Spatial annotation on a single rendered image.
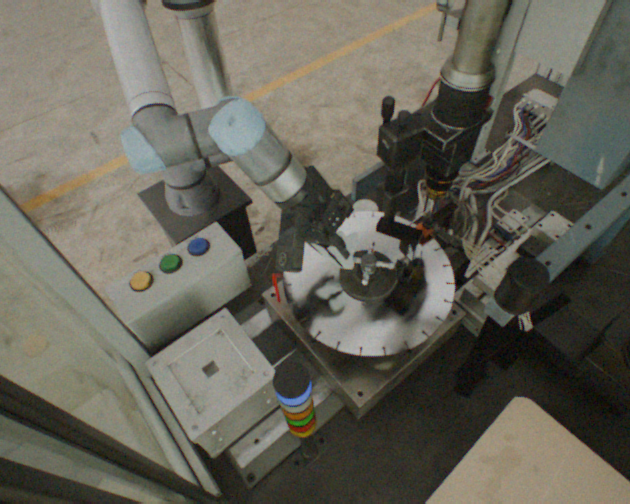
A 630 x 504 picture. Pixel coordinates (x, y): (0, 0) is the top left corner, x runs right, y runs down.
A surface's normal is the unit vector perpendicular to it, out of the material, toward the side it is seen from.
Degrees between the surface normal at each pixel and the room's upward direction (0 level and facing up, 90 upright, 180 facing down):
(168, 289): 0
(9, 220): 90
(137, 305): 0
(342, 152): 0
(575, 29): 90
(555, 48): 90
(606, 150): 90
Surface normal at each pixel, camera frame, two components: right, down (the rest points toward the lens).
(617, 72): -0.78, 0.53
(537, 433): -0.04, -0.58
